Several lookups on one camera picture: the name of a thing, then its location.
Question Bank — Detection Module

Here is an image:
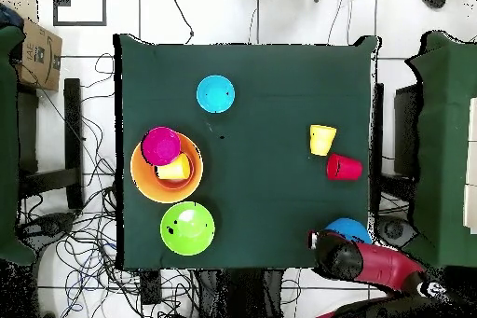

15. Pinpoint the large blue bowl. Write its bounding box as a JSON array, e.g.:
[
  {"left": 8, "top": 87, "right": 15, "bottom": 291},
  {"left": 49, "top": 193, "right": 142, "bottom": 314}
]
[{"left": 323, "top": 217, "right": 374, "bottom": 245}]

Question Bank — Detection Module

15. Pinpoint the red cup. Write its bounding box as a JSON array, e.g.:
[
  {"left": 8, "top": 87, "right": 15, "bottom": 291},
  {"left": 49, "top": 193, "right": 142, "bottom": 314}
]
[{"left": 326, "top": 152, "right": 363, "bottom": 182}]

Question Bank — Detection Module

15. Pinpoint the orange-yellow cup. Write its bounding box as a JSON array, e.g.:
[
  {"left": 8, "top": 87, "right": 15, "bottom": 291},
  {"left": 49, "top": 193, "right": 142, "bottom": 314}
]
[{"left": 310, "top": 139, "right": 335, "bottom": 158}]

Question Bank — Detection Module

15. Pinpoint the yellow cup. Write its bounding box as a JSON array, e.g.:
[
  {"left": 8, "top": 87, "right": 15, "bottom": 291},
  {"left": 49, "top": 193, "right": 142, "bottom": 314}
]
[
  {"left": 308, "top": 124, "right": 338, "bottom": 143},
  {"left": 155, "top": 152, "right": 192, "bottom": 181}
]

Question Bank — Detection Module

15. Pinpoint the small orange-red bowl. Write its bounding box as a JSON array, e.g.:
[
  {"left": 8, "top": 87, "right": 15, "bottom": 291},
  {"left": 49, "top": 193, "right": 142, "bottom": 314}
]
[{"left": 153, "top": 151, "right": 196, "bottom": 191}]

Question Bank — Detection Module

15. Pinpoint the small light blue bowl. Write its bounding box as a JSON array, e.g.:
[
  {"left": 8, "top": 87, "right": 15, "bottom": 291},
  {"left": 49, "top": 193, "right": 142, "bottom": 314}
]
[{"left": 196, "top": 74, "right": 237, "bottom": 115}]

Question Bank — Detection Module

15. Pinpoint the small magenta bowl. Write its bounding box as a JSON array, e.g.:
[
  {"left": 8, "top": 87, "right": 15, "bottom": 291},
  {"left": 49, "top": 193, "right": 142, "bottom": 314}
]
[{"left": 140, "top": 126, "right": 183, "bottom": 167}]

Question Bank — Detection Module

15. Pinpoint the large orange-yellow bowl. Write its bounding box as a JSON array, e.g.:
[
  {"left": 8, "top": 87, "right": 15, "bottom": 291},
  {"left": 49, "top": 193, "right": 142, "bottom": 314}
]
[{"left": 129, "top": 130, "right": 205, "bottom": 204}]

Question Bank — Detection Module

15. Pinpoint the white box stack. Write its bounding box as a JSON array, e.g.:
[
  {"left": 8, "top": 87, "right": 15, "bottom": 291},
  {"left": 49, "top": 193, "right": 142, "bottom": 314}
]
[{"left": 462, "top": 96, "right": 477, "bottom": 235}]

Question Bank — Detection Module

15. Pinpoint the large green bowl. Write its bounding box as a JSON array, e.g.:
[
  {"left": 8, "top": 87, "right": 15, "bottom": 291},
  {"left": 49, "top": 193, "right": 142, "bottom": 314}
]
[{"left": 159, "top": 200, "right": 216, "bottom": 256}]

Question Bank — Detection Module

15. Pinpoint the green cloth-covered table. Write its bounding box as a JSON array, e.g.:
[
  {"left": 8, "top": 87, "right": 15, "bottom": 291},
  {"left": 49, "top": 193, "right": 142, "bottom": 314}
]
[
  {"left": 403, "top": 30, "right": 477, "bottom": 269},
  {"left": 0, "top": 24, "right": 37, "bottom": 266}
]

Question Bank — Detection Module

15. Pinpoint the dark green tablecloth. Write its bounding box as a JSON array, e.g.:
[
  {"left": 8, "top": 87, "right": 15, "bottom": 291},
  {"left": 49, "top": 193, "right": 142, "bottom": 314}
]
[{"left": 113, "top": 33, "right": 382, "bottom": 271}]

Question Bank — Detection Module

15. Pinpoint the black metal stand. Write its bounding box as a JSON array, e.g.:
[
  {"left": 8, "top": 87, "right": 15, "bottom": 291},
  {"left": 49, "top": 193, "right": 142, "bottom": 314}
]
[{"left": 17, "top": 77, "right": 86, "bottom": 212}]

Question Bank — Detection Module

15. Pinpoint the cardboard box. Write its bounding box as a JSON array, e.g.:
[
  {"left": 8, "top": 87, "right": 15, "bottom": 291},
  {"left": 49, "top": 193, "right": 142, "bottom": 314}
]
[{"left": 10, "top": 0, "right": 63, "bottom": 92}]

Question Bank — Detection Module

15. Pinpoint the tangle of black cables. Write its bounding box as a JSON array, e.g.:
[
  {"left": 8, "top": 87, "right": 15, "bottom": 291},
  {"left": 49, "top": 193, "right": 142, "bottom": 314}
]
[{"left": 16, "top": 52, "right": 202, "bottom": 318}]

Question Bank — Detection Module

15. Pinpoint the black cable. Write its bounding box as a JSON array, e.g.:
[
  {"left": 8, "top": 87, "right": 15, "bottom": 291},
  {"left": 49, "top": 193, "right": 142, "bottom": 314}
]
[{"left": 166, "top": 0, "right": 196, "bottom": 46}]

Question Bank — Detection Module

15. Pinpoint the black square frame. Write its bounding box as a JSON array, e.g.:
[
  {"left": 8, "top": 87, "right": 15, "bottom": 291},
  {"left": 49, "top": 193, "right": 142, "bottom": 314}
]
[{"left": 52, "top": 0, "right": 108, "bottom": 27}]

